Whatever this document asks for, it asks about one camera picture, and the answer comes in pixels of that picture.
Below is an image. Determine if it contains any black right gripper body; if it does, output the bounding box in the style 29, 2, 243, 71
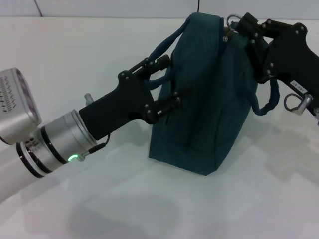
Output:
259, 22, 319, 101

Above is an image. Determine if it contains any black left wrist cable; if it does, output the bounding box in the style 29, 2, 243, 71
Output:
78, 133, 112, 163

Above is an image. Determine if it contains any right wrist cable with plug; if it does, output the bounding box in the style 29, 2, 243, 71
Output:
284, 92, 319, 125

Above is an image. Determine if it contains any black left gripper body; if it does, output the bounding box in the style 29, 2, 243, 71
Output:
79, 70, 157, 140

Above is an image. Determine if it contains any teal fabric lunch bag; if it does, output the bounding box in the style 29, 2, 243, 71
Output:
143, 13, 280, 177

